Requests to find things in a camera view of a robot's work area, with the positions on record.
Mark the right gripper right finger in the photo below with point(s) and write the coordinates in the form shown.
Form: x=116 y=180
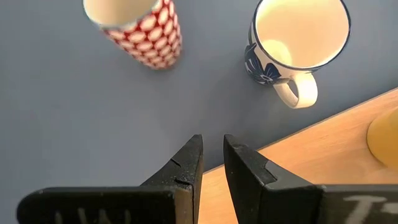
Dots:
x=261 y=193

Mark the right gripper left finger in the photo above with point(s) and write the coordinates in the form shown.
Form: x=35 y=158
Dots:
x=180 y=193

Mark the yellow mug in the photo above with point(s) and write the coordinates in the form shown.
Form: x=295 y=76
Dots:
x=387 y=140

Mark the red white lattice mug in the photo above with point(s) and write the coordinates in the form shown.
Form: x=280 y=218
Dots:
x=149 y=40

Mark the white mug blue flowers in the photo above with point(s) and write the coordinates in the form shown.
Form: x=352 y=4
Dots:
x=301 y=31

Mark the blue-grey table mat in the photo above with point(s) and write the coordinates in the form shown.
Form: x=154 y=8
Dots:
x=93 y=124

